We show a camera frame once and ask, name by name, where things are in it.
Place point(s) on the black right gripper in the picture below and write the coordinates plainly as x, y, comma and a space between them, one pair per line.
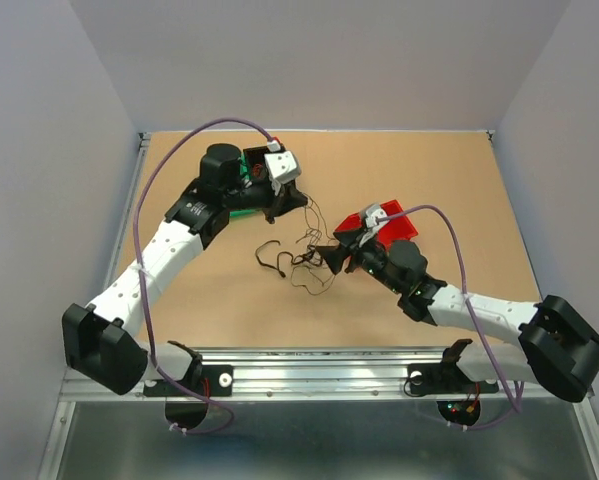
335, 256

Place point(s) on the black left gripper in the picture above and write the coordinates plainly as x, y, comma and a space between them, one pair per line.
288, 200

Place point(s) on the red plastic bin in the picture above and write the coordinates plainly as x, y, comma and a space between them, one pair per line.
397, 229

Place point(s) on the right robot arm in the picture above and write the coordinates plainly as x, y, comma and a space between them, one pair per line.
548, 342

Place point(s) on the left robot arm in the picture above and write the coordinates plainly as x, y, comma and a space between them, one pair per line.
100, 337

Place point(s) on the black plastic bin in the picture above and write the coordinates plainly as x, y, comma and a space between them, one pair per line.
255, 158

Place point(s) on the green plastic bin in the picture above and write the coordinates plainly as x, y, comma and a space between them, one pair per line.
241, 212

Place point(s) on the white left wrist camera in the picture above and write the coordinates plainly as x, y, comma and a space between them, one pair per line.
281, 164

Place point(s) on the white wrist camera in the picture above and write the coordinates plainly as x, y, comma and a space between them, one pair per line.
372, 221
281, 164

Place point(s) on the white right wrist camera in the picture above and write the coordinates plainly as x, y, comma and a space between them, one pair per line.
372, 221

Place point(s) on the aluminium mounting rail frame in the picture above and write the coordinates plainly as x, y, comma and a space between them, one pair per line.
318, 389

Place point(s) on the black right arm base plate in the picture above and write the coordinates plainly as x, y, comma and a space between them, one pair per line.
424, 379

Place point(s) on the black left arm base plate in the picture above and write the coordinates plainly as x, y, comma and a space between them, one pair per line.
214, 380

